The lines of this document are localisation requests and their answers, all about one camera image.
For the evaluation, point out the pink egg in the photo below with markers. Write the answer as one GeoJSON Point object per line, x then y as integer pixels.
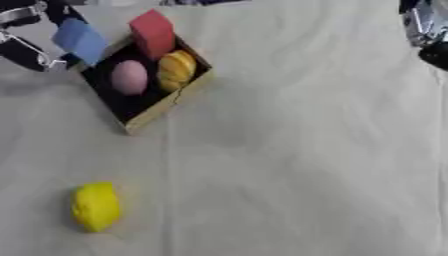
{"type": "Point", "coordinates": [129, 77]}

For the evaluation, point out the blue block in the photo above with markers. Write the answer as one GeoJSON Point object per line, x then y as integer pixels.
{"type": "Point", "coordinates": [81, 40]}

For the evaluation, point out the orange toy fruit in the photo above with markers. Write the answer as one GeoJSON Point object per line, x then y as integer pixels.
{"type": "Point", "coordinates": [176, 70]}

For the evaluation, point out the red block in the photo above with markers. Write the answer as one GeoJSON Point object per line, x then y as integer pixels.
{"type": "Point", "coordinates": [153, 33]}

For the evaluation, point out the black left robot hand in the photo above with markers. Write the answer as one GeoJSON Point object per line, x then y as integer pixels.
{"type": "Point", "coordinates": [23, 55]}

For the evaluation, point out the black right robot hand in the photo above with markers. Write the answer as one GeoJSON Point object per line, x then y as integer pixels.
{"type": "Point", "coordinates": [436, 55]}

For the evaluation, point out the cardboard box black inside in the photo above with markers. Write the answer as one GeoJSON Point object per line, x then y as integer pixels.
{"type": "Point", "coordinates": [146, 96]}

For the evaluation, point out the yellow toy lemon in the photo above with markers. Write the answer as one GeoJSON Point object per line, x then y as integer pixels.
{"type": "Point", "coordinates": [95, 206]}

